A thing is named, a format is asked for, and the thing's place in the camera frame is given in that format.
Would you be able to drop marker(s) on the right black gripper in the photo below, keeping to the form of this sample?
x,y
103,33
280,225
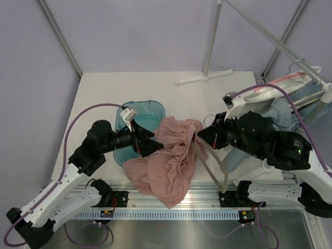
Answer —
x,y
213,135

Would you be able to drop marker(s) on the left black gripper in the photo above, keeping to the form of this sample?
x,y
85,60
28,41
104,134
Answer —
x,y
140,144

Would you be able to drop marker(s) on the pink skirt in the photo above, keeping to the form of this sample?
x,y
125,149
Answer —
x,y
167,173

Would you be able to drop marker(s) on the grey clothes hanger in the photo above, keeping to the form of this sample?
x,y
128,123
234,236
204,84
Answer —
x,y
212,172

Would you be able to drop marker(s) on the white pleated skirt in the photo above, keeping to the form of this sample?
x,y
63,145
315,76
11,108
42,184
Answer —
x,y
261,94

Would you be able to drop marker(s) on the pink clothes hanger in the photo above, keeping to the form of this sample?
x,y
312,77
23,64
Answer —
x,y
289,76

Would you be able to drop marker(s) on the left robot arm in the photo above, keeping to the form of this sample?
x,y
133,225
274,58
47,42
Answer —
x,y
37,222

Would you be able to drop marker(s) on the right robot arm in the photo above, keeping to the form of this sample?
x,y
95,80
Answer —
x,y
283,150

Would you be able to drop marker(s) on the white wooden hanger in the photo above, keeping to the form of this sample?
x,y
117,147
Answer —
x,y
308,99

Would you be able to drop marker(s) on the teal plastic basket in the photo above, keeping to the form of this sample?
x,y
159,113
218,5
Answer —
x,y
149,115

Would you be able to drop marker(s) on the blue denim jacket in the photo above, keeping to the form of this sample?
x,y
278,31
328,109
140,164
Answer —
x,y
282,114

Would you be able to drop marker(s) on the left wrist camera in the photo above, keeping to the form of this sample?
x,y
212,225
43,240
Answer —
x,y
127,115

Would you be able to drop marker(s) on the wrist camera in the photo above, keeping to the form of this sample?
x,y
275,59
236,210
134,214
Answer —
x,y
236,106
127,115

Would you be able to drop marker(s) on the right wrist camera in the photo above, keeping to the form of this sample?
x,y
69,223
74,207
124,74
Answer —
x,y
236,106

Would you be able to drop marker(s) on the aluminium mounting rail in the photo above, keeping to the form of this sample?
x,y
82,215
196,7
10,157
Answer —
x,y
246,195

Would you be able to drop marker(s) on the white slotted cable duct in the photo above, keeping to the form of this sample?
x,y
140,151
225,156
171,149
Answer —
x,y
159,215

